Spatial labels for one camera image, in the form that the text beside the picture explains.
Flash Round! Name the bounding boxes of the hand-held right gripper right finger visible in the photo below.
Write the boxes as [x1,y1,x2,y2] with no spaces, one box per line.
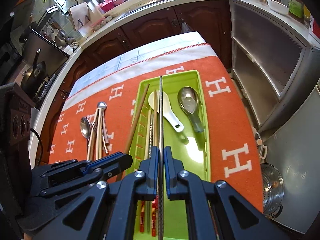
[163,146,283,240]

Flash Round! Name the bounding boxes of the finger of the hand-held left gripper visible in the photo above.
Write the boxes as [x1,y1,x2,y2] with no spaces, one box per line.
[49,159,103,178]
[86,152,133,182]

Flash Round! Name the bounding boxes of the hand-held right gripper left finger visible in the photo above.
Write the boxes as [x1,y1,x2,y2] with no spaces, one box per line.
[30,146,160,240]

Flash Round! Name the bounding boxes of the metal chopstick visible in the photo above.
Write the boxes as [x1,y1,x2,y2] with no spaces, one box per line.
[147,114,154,233]
[158,76,165,240]

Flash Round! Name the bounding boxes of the red-striped light wood chopstick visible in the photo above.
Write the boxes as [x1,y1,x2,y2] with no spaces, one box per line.
[140,109,152,233]

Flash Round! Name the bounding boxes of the white ceramic spoon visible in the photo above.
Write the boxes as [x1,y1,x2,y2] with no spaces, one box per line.
[148,91,185,133]

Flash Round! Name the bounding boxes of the dark brown wooden chopstick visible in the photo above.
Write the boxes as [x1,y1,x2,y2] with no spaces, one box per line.
[115,83,150,182]

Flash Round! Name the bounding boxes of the wide metal soup spoon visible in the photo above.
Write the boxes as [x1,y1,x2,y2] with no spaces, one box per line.
[177,86,205,133]

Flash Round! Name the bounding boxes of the green plastic tray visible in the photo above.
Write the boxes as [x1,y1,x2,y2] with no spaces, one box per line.
[124,69,212,240]

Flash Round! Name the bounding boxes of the gas stove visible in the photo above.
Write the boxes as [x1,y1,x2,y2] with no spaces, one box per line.
[34,74,59,110]

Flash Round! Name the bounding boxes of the black wok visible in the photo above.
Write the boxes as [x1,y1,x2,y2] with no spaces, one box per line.
[20,49,48,93]

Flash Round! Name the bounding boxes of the stainless steel box appliance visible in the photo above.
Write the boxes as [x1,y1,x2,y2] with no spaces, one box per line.
[24,29,70,80]

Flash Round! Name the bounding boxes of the orange patterned blanket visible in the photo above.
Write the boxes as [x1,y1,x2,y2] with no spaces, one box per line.
[48,44,264,214]

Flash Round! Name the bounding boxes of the steel steamer pot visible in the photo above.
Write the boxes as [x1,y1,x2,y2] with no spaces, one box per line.
[260,163,285,218]

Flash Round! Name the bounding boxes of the light blue table cover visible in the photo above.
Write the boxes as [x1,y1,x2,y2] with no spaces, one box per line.
[68,31,209,98]

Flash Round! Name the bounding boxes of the wooden cutting board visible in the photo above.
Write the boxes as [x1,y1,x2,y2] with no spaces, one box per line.
[69,2,97,34]

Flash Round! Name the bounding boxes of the clear food container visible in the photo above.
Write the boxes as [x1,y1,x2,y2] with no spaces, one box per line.
[91,17,107,32]

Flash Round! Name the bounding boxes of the grey refrigerator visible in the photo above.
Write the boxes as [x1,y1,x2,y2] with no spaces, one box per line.
[260,47,320,234]

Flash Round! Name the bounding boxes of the dark wooden kitchen cabinets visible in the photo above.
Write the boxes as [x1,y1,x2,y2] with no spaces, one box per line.
[37,0,234,165]

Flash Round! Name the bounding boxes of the hanging plastic bag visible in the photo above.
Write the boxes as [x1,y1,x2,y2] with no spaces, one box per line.
[180,22,193,34]

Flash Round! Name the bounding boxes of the metal frosted door cabinet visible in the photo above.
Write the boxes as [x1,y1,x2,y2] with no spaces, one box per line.
[229,0,315,133]

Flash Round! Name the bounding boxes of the steel sink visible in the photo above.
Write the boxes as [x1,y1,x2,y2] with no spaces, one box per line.
[115,0,173,22]

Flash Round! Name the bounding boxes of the white bowl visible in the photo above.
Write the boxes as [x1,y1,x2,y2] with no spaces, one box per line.
[267,0,289,15]

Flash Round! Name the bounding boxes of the red label white container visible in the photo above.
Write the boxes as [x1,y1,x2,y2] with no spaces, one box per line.
[309,15,320,45]

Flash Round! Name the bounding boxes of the green label bottle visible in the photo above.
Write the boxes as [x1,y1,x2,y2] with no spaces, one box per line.
[288,0,306,18]

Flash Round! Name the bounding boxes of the black cable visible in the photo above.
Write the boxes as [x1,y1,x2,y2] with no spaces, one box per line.
[30,127,43,165]

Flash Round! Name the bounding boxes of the small long-handled metal spoon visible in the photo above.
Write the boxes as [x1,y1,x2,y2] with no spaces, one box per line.
[96,101,107,130]

